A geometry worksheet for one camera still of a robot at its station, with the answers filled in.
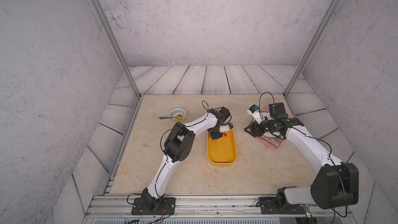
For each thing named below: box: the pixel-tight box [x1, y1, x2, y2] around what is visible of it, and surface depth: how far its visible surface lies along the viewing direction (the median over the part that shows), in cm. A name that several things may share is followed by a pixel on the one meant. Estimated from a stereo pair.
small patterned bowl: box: [168, 107, 187, 123], surface depth 107 cm
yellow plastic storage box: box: [206, 128, 238, 166], surface depth 92 cm
